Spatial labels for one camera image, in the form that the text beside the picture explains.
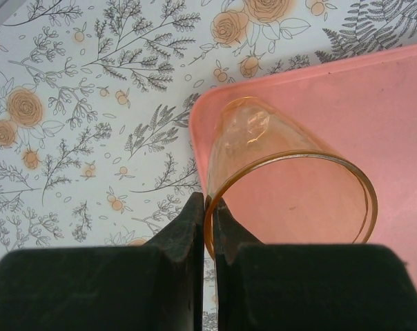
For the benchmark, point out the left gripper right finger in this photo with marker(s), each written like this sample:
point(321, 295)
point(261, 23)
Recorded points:
point(315, 289)

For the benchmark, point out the floral tablecloth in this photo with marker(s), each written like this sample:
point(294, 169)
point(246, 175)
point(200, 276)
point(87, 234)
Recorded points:
point(91, 138)

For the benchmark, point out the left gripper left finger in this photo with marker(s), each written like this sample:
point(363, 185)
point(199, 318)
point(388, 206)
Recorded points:
point(91, 286)

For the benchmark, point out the salmon pink cloth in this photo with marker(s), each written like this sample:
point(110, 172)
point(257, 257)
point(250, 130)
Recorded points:
point(384, 120)

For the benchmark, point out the tall orange plastic glass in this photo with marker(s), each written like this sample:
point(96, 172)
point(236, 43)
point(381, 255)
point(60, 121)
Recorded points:
point(263, 145)

